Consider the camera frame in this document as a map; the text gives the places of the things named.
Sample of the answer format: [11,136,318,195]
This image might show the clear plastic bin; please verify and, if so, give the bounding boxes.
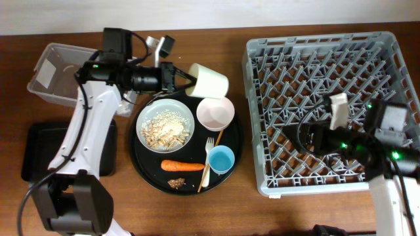
[27,43,95,107]

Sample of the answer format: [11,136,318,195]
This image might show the round black tray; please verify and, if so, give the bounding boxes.
[129,114,244,195]

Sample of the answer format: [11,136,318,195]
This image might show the blue cup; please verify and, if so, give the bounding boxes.
[210,146,235,175]

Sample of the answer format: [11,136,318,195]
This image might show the cream paper cup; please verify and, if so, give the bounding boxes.
[185,63,229,99]

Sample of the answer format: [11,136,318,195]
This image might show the grey dishwasher rack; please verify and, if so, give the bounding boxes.
[242,31,419,199]

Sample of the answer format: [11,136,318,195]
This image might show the black rectangular tray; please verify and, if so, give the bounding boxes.
[21,121,117,182]

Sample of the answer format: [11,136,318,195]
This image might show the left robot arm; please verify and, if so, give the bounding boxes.
[17,59,198,235]

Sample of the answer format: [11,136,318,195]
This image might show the orange carrot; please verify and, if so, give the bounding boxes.
[161,160,205,172]

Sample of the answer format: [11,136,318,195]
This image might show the white plastic fork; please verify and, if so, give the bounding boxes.
[200,138,215,187]

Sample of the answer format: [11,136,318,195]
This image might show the pink bowl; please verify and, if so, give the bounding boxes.
[196,98,235,132]

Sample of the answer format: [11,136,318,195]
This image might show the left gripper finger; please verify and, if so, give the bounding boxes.
[174,82,196,94]
[174,67,197,81]

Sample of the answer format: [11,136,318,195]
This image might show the rice and peanut shells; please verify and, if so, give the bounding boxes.
[140,110,190,151]

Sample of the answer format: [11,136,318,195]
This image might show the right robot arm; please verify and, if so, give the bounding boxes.
[283,123,419,235]

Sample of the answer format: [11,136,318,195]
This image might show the wooden chopstick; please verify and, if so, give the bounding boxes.
[198,129,224,193]

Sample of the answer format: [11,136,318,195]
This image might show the brown food scrap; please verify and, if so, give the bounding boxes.
[167,178,185,189]

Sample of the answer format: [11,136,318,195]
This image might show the grey plate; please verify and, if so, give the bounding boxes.
[135,99,195,154]

